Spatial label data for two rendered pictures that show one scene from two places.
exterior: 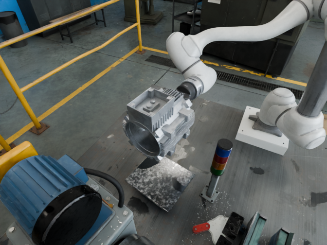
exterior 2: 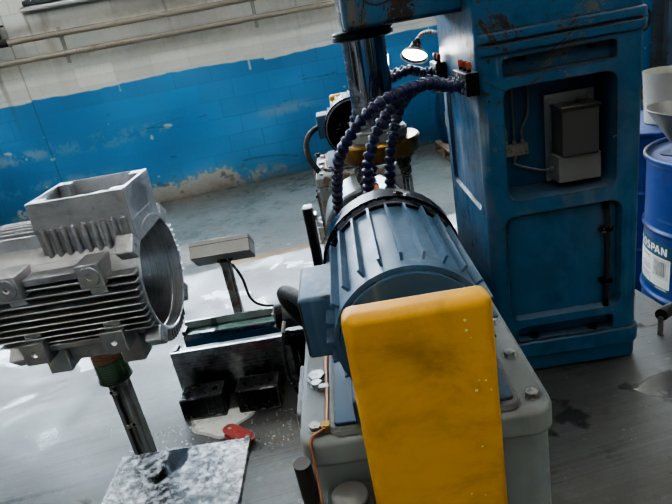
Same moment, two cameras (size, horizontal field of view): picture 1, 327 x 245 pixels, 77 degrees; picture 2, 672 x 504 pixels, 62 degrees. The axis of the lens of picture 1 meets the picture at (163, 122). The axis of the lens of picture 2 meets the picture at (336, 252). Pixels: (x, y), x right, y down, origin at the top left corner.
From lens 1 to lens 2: 1.07 m
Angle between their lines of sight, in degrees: 96
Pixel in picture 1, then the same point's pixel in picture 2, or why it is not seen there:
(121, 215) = not seen: hidden behind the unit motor
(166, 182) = (175, 485)
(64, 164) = (322, 283)
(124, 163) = not seen: outside the picture
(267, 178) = (66, 418)
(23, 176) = (408, 243)
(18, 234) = (520, 382)
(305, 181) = (55, 382)
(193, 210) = not seen: hidden behind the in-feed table
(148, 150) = (168, 316)
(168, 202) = (229, 448)
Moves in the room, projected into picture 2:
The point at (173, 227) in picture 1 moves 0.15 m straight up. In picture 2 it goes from (268, 471) to (251, 409)
